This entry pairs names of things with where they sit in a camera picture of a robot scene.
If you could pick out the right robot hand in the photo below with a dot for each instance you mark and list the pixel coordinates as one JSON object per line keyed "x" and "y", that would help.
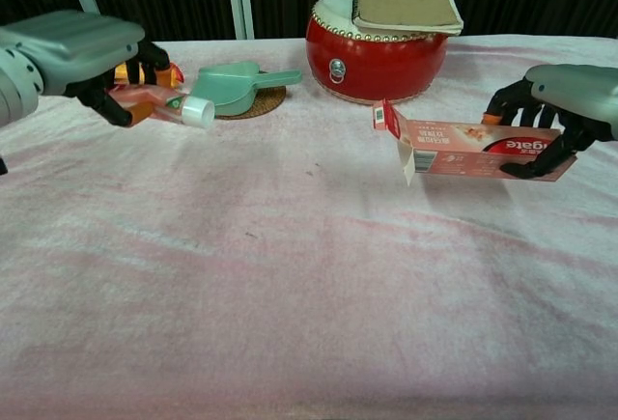
{"x": 579, "y": 92}

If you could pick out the red Colgate toothpaste box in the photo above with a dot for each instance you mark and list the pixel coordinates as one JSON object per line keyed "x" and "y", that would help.
{"x": 458, "y": 149}

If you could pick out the green plastic dustpan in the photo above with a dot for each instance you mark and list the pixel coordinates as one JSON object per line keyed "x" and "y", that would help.
{"x": 232, "y": 87}

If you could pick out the yellow rubber chicken toy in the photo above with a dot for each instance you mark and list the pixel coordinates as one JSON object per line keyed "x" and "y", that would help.
{"x": 129, "y": 72}

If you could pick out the pink plush tablecloth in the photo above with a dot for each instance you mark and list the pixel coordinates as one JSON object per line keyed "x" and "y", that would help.
{"x": 309, "y": 294}

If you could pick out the round woven brown coaster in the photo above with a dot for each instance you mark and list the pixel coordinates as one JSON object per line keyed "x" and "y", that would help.
{"x": 265, "y": 101}

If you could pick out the folded beige cloth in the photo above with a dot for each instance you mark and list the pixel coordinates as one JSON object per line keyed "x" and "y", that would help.
{"x": 405, "y": 2}

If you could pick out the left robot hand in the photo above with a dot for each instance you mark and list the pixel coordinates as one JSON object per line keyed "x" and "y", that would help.
{"x": 72, "y": 43}

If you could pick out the pink toothpaste tube white cap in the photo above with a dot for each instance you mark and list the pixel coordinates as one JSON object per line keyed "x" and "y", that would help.
{"x": 193, "y": 110}

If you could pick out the red drum with studs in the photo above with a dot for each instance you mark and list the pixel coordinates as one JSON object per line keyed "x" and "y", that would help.
{"x": 381, "y": 63}

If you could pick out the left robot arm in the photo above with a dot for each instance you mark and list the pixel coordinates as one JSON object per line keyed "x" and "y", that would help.
{"x": 17, "y": 87}

